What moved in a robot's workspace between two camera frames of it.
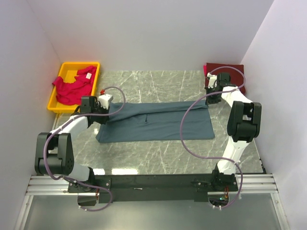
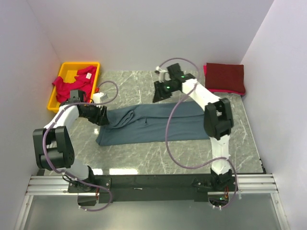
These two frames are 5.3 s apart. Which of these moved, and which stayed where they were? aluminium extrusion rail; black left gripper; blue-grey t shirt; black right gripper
Moved: black right gripper
Stayed: blue-grey t shirt; black left gripper; aluminium extrusion rail
